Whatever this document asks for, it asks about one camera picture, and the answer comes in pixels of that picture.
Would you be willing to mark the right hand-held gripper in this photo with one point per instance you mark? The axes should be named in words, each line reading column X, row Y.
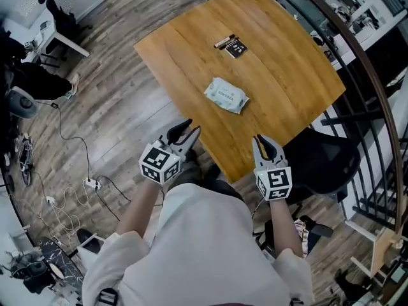
column 274, row 182

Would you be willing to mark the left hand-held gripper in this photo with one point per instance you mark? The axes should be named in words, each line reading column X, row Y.
column 159, row 164

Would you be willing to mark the pale green wet wipes pack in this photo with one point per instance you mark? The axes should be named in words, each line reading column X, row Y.
column 225, row 95

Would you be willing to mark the person's right forearm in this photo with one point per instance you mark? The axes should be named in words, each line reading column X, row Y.
column 287, row 228

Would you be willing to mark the person's left forearm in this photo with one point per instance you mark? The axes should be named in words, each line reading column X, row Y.
column 140, row 207

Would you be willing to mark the person's dark legs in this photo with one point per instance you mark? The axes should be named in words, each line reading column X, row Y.
column 197, row 166

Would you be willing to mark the black mesh office chair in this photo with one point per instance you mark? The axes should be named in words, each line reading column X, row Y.
column 322, row 164

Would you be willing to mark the black marker pen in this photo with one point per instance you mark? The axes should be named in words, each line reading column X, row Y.
column 225, row 41

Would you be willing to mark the white power strip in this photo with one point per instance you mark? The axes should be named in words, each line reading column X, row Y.
column 92, row 183

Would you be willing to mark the person's white shirt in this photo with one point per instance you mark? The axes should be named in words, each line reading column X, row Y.
column 204, row 250

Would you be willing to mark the black power adapter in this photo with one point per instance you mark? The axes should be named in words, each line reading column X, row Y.
column 55, row 105

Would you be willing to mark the white square stool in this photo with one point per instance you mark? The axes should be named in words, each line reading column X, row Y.
column 90, row 249

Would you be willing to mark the white power adapter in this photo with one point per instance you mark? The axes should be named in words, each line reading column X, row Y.
column 50, row 200

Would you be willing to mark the grey round device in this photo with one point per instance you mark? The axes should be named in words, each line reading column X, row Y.
column 21, row 102

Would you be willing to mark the black swivel chair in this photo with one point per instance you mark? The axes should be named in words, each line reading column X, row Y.
column 62, row 14

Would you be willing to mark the black marble round table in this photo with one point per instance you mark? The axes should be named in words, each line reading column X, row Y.
column 60, row 261

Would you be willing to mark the white desk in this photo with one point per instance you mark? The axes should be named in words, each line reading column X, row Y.
column 35, row 32

